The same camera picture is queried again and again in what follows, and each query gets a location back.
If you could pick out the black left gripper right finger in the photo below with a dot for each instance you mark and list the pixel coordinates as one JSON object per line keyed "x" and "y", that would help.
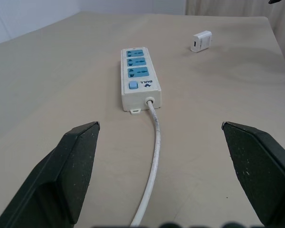
{"x": 259, "y": 171}

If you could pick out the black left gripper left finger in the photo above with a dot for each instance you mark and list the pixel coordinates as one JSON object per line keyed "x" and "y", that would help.
{"x": 54, "y": 173}

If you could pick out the white power strip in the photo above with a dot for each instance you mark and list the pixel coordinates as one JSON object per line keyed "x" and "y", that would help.
{"x": 139, "y": 79}

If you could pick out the white charger adapter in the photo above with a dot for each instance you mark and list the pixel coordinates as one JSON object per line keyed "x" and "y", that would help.
{"x": 201, "y": 40}

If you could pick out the black right gripper tip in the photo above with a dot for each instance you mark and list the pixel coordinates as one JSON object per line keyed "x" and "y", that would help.
{"x": 276, "y": 1}

